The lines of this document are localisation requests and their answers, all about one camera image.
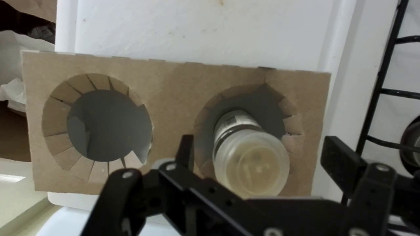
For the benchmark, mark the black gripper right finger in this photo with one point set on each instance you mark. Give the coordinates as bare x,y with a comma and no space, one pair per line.
341,164

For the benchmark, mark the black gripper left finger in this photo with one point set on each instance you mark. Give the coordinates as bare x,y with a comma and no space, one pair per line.
185,153

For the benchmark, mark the small clear white-capped bottle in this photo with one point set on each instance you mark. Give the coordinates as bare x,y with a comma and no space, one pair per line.
248,160

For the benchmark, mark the brown cardboard box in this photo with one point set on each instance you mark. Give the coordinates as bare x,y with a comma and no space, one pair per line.
89,115

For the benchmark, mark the white cutting board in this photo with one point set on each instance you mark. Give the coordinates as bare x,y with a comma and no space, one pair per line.
293,34

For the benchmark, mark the black stove grate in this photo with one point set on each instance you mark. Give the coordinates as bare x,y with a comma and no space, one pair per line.
391,127

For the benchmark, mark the brown paper bag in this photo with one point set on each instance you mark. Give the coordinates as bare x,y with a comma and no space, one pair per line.
25,25

